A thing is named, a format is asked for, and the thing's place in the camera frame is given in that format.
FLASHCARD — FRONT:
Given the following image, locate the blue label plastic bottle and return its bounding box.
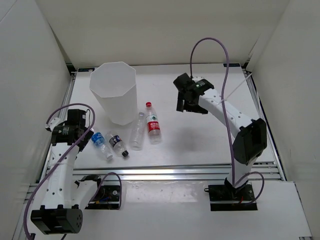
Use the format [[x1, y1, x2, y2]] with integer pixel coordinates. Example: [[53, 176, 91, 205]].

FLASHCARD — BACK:
[[91, 131, 113, 161]]

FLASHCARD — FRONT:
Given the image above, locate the black label plastic bottle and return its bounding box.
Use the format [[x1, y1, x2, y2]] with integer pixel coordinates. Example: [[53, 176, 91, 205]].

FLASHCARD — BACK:
[[105, 131, 129, 158]]

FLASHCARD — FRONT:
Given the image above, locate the red label plastic bottle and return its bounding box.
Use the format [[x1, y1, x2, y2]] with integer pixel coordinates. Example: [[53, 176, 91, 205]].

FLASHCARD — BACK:
[[145, 102, 162, 144]]

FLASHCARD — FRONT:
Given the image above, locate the clear unlabelled plastic bottle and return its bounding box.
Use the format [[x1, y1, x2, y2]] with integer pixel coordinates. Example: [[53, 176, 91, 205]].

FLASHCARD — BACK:
[[129, 111, 146, 151]]

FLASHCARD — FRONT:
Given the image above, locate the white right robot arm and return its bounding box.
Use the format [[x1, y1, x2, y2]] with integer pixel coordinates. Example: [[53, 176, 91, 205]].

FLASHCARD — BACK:
[[173, 73, 267, 200]]

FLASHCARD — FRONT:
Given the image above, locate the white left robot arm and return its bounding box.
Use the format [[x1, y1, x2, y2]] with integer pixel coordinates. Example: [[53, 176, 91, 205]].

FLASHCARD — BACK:
[[30, 109, 105, 235]]

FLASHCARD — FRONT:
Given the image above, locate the white octagonal plastic bin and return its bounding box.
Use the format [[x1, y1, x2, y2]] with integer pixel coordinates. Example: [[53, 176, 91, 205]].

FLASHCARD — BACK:
[[89, 61, 138, 126]]

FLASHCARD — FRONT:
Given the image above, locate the white cable tie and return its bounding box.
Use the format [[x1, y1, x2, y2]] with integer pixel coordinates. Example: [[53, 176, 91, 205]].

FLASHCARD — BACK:
[[217, 73, 253, 105]]

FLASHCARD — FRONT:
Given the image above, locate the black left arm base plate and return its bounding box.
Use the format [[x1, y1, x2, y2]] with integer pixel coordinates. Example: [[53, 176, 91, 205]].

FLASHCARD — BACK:
[[85, 172, 123, 210]]

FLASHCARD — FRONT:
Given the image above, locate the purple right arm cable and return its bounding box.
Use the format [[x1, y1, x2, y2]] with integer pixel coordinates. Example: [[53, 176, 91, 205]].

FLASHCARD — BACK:
[[190, 37, 266, 206]]

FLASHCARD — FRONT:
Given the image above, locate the aluminium table frame rail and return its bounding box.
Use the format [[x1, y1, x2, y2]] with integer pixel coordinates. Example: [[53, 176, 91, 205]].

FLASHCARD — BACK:
[[11, 62, 313, 240]]

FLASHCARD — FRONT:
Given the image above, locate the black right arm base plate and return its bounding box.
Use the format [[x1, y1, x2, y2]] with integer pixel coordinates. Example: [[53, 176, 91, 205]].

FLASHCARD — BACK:
[[204, 184, 258, 212]]

